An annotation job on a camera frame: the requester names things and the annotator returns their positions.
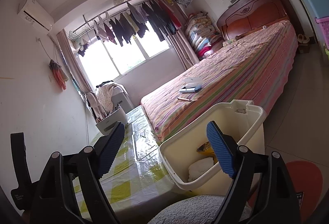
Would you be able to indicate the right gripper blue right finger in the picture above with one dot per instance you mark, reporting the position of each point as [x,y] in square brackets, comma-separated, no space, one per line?
[220,144]

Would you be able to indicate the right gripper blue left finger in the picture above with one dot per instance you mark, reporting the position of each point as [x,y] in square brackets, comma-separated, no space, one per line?
[108,147]

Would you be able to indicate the yellow snack wrapper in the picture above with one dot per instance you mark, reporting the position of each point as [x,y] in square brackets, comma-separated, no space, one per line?
[206,150]

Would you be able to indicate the white tissue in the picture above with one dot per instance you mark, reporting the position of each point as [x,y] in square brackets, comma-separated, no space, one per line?
[197,169]

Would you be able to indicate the cream plastic trash bin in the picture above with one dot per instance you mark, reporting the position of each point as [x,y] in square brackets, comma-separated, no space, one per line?
[227,126]

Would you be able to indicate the white tissue box organizer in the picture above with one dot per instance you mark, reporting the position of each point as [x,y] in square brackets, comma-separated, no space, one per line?
[107,124]

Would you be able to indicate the green checkered plastic tablecloth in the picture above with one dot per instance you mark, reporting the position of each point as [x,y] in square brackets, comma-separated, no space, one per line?
[138,186]

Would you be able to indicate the white machine with draped clothes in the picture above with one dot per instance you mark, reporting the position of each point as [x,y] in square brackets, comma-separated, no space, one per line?
[109,97]

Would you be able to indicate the yellow pencil on bed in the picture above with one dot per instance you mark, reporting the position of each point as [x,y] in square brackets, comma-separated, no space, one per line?
[184,99]

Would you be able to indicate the grey notebook on bed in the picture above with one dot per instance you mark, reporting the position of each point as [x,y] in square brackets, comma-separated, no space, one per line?
[191,85]

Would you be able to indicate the red round stool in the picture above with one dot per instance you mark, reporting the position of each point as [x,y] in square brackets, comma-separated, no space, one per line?
[299,198]

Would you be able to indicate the striped colourful bed sheet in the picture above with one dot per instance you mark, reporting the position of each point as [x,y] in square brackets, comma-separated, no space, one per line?
[256,68]

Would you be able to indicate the pink window curtain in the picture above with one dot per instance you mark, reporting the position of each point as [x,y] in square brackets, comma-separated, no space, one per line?
[184,50]

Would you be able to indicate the stack of folded blankets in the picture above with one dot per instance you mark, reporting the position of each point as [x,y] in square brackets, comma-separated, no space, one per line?
[202,35]

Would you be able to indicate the hanging clothes row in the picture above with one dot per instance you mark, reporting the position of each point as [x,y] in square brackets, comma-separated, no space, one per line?
[133,21]

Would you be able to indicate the wooden bed headboard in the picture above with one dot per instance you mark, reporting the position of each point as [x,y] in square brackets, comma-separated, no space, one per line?
[248,16]

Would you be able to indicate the pink plastic basket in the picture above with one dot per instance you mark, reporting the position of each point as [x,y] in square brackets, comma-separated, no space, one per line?
[324,26]

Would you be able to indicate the orange cloth on wall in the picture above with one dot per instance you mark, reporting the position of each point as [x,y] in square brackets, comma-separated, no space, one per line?
[58,73]

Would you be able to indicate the white wall air conditioner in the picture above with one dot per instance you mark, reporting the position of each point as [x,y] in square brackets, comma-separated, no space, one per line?
[35,15]

